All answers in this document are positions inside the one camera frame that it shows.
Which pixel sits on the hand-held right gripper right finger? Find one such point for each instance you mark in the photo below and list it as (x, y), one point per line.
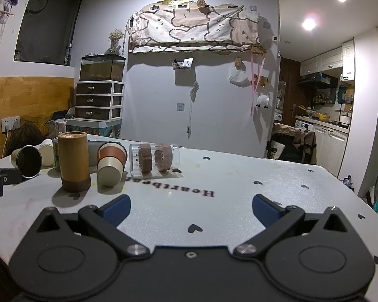
(265, 209)

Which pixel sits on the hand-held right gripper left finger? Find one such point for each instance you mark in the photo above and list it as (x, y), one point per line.
(118, 209)

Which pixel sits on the orange and cream cup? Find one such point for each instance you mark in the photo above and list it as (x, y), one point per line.
(111, 165)

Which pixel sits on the clear glass cup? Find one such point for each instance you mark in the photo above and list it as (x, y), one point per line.
(151, 160)

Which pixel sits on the tall brown bamboo cup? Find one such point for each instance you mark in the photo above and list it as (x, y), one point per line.
(74, 163)

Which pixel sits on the white cup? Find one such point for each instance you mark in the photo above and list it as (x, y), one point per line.
(46, 152)

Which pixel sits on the steel cup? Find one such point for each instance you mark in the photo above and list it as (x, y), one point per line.
(26, 160)

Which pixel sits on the chair with draped clothes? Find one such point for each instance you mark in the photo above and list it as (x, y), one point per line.
(293, 144)

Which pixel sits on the green can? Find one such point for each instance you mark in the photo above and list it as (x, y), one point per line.
(56, 155)

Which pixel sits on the teal patterned cabinet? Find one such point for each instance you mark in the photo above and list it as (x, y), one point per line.
(94, 129)

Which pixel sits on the white kitchen base cabinets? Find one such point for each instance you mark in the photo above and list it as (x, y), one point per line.
(329, 146)

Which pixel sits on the white washing machine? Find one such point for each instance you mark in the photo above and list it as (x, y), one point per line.
(304, 125)

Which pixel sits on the white plush toy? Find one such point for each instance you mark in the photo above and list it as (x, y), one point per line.
(262, 101)

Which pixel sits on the white drawer unit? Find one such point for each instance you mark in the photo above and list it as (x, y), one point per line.
(98, 100)

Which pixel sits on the dark mesh bag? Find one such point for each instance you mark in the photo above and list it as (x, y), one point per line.
(23, 140)

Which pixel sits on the brown wooden door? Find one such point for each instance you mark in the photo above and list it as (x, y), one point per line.
(288, 91)

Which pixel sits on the black device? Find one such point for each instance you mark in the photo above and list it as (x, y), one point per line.
(0, 181)

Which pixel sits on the white hanging bag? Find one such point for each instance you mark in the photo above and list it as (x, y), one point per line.
(238, 76)

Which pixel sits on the black range hood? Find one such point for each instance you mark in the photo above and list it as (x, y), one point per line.
(318, 80)

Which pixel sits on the glass fish tank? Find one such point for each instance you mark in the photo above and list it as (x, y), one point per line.
(101, 68)

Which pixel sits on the dried flower bouquet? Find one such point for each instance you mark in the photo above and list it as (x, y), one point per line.
(115, 37)

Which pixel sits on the patterned cloth cover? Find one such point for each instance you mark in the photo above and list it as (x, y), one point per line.
(192, 28)

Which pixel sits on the dark window curtain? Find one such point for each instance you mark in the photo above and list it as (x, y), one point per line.
(47, 25)

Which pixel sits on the white wall socket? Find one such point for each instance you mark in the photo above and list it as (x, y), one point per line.
(10, 123)

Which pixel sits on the wall mounted holder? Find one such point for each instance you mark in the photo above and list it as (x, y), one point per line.
(183, 63)

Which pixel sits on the white kitchen wall cabinets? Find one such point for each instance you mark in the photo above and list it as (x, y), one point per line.
(327, 58)

